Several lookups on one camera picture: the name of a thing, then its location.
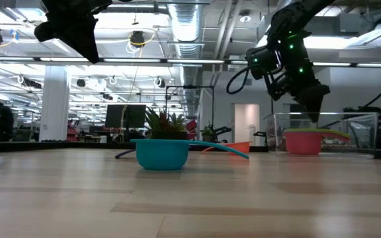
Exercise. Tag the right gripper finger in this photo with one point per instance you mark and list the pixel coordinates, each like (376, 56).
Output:
(314, 105)

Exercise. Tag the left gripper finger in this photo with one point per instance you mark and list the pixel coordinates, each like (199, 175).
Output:
(84, 43)

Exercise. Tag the red measuring cup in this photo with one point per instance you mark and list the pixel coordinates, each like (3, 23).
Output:
(303, 145)

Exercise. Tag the orange measuring cup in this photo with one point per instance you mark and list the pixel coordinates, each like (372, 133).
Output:
(240, 147)

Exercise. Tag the small dark blue measuring cup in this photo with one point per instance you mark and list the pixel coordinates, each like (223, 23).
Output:
(124, 154)

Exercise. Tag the light blue measuring cup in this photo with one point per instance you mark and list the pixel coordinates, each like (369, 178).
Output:
(160, 155)

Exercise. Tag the black background robot arm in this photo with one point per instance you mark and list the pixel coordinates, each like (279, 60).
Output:
(222, 130)

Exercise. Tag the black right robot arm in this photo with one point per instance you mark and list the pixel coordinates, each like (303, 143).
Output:
(296, 13)

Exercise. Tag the clear plastic basket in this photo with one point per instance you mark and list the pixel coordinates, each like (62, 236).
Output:
(359, 132)

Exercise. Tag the white square pillar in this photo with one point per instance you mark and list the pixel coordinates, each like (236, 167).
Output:
(55, 105)

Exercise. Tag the white door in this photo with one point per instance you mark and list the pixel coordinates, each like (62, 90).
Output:
(246, 122)

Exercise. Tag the black background monitor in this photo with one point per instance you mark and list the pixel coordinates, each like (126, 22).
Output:
(124, 115)

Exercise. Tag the small background potted plant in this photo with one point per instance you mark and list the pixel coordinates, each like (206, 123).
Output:
(207, 132)

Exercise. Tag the potted succulent plant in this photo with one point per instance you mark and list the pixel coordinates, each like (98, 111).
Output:
(164, 124)

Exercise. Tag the red background object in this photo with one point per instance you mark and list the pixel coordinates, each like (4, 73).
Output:
(191, 127)

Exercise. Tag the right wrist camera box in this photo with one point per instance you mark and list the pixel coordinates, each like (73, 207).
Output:
(260, 61)

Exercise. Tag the silver ventilation duct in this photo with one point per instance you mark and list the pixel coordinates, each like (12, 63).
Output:
(185, 26)

